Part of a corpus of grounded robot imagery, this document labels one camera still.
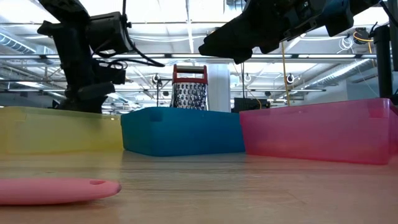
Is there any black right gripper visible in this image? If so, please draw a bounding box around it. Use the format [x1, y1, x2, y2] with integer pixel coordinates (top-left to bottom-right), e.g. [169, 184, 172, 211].
[198, 0, 355, 65]

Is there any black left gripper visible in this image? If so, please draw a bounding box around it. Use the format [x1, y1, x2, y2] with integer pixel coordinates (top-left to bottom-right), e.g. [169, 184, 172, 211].
[37, 20, 127, 114]

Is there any yellow plastic bin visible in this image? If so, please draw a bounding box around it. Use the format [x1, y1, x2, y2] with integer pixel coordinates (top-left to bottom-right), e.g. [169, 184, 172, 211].
[0, 106, 124, 156]

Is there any blue plastic bin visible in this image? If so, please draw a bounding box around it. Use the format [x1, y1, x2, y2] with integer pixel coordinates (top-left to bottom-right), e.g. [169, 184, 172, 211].
[120, 106, 246, 157]

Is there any pink silicone spatula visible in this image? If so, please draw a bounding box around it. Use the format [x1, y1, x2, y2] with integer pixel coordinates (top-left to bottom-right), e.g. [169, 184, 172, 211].
[0, 177, 123, 206]

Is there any pink plastic bin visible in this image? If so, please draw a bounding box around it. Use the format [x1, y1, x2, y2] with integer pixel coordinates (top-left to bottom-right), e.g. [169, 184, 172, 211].
[239, 98, 398, 166]

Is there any white building column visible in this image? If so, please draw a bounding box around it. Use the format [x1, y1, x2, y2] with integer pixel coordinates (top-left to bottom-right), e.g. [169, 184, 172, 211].
[206, 64, 231, 113]

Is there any black background cabinet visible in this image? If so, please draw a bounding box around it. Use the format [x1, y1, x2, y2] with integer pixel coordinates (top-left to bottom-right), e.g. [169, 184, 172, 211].
[233, 97, 271, 113]

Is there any black hanging power cable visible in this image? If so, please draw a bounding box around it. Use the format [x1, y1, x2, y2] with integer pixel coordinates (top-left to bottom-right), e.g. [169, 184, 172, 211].
[241, 62, 246, 100]

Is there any yellow hanging cable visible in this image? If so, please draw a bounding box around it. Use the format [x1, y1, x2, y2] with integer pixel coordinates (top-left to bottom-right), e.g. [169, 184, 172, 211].
[281, 42, 292, 107]

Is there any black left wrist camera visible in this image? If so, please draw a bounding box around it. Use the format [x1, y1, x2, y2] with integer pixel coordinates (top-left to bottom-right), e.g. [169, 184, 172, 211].
[85, 11, 133, 55]

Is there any linear ceiling light rail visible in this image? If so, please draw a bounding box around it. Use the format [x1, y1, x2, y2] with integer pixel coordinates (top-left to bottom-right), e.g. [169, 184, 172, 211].
[0, 53, 377, 60]
[114, 88, 326, 93]

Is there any red-handled metal box grater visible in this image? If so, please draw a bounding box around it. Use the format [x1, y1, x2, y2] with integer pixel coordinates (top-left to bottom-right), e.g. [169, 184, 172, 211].
[170, 64, 209, 111]

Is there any silver ventilation duct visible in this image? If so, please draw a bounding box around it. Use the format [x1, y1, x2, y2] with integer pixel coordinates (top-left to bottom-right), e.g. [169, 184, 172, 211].
[303, 58, 373, 91]

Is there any large black cable reel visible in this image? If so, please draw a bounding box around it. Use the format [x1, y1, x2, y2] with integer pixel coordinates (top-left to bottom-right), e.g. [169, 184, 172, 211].
[353, 27, 374, 46]

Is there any black aluminium rig frame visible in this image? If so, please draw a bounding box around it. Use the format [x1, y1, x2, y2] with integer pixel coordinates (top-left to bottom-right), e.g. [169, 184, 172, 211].
[372, 24, 394, 100]

